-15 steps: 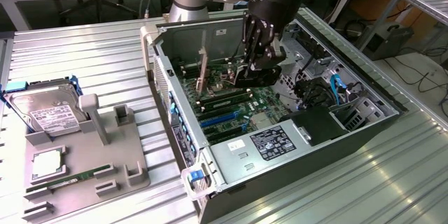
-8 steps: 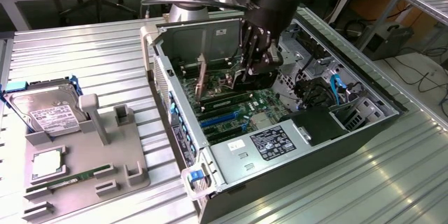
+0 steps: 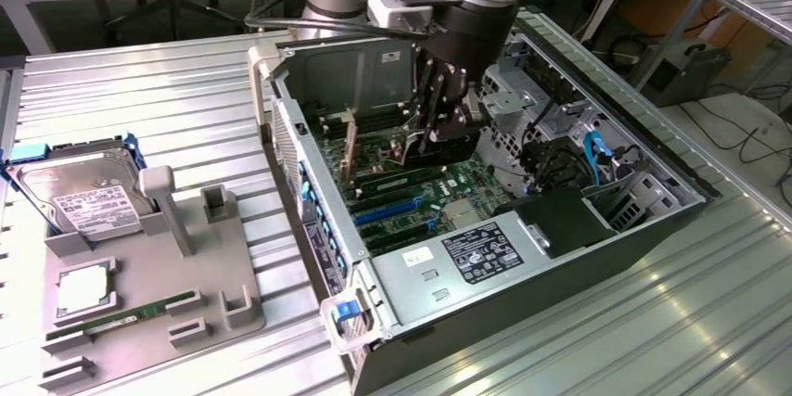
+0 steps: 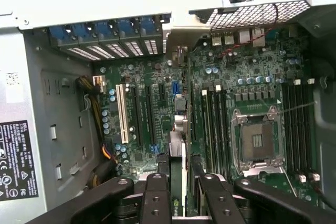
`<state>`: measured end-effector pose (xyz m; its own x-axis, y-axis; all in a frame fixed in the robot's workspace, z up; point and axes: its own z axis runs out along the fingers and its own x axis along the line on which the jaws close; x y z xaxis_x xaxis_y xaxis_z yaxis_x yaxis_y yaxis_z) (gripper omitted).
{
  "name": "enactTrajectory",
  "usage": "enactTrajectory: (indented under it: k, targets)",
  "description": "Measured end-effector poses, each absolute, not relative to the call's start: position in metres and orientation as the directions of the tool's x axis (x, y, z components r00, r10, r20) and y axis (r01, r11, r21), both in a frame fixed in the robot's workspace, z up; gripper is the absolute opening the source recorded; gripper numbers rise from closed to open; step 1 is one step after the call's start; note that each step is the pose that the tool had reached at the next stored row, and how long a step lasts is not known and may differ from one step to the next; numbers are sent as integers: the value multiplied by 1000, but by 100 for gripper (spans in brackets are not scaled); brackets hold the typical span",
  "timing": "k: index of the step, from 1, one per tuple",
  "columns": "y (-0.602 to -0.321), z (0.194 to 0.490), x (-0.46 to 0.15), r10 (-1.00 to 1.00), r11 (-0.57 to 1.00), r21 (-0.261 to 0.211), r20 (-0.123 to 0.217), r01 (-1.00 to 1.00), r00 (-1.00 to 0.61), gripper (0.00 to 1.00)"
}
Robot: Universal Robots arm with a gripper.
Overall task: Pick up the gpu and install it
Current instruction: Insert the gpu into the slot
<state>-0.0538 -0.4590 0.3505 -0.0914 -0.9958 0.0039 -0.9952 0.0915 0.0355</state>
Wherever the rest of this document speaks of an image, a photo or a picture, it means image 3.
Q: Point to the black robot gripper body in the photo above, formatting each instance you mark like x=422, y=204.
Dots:
x=474, y=39

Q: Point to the graphics card with metal bracket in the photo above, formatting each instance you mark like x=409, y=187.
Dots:
x=442, y=152

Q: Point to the metal drive cage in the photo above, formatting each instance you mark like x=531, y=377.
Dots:
x=511, y=106

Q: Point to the green motherboard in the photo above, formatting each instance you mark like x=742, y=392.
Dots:
x=458, y=182

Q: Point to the black installed RAM stick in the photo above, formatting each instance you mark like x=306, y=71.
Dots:
x=397, y=184

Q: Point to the square chipset heatsink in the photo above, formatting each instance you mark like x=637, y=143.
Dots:
x=462, y=213

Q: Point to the blue expansion slot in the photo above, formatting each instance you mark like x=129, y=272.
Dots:
x=387, y=211

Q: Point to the grey power supply unit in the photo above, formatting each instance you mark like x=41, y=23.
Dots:
x=421, y=284

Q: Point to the open grey PC case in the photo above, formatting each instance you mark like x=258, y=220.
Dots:
x=470, y=312

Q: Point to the metal slat side table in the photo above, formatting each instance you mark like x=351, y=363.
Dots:
x=753, y=6

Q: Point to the blue case latch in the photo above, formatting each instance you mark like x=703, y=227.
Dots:
x=347, y=311

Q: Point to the grey plastic parts rack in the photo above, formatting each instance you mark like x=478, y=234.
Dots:
x=149, y=271

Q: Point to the silver hard disk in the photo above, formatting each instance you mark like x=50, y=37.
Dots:
x=81, y=192

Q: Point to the green RAM stick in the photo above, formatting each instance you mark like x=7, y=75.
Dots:
x=149, y=310

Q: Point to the hard disk drive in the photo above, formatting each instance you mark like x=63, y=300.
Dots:
x=29, y=152

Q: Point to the silver CPU chip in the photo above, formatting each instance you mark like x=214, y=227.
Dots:
x=86, y=288

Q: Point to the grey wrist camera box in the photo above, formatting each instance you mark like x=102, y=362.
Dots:
x=399, y=6

